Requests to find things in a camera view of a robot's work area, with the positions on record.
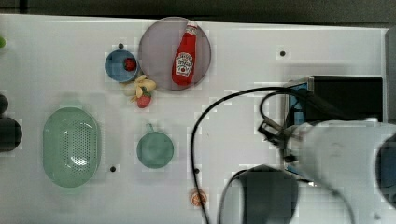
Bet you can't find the red toy strawberry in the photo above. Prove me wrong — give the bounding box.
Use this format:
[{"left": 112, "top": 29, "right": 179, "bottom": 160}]
[{"left": 136, "top": 95, "right": 151, "bottom": 108}]

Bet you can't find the green toy cylinder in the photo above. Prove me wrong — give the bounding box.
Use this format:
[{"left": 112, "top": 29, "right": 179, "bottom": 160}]
[{"left": 0, "top": 36, "right": 7, "bottom": 48}]

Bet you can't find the peeled toy banana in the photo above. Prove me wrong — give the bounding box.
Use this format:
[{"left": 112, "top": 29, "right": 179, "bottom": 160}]
[{"left": 122, "top": 75, "right": 157, "bottom": 102}]

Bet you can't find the orange slice toy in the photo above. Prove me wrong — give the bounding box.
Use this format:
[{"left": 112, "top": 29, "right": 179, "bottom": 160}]
[{"left": 190, "top": 189, "right": 207, "bottom": 207}]

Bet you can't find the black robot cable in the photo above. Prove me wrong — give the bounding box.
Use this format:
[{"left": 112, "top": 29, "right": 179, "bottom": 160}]
[{"left": 190, "top": 86, "right": 356, "bottom": 224}]

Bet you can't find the green colander basket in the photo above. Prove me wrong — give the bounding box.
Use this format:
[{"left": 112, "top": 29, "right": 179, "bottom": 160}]
[{"left": 43, "top": 107, "right": 100, "bottom": 188}]

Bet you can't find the black round lid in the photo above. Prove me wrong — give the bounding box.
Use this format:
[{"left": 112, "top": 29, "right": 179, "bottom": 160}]
[{"left": 0, "top": 94, "right": 8, "bottom": 114}]

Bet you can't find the red ketchup bottle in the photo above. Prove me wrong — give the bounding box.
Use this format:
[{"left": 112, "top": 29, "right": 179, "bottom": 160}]
[{"left": 172, "top": 21, "right": 197, "bottom": 86}]

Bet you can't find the blue bowl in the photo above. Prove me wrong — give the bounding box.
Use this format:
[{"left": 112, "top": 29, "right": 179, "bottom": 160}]
[{"left": 105, "top": 49, "right": 139, "bottom": 83}]

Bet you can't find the black toaster oven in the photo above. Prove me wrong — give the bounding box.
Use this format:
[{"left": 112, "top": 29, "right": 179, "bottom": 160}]
[{"left": 284, "top": 76, "right": 384, "bottom": 127}]

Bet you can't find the black cylindrical holder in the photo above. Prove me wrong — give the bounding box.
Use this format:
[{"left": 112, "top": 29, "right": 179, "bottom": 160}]
[{"left": 0, "top": 118, "right": 22, "bottom": 152}]

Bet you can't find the green cup with handle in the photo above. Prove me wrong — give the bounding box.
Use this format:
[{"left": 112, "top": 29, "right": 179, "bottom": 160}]
[{"left": 136, "top": 123, "right": 175, "bottom": 169}]

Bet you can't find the small strawberry in bowl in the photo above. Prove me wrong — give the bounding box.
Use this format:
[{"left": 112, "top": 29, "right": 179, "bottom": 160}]
[{"left": 124, "top": 58, "right": 136, "bottom": 72}]

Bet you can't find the grey round plate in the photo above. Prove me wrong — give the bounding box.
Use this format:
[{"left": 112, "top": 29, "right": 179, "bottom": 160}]
[{"left": 138, "top": 17, "right": 211, "bottom": 91}]

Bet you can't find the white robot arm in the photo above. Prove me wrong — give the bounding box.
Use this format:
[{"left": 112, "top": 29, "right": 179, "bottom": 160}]
[{"left": 258, "top": 119, "right": 395, "bottom": 224}]

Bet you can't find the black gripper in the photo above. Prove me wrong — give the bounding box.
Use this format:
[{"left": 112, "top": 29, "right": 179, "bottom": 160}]
[{"left": 258, "top": 119, "right": 299, "bottom": 162}]

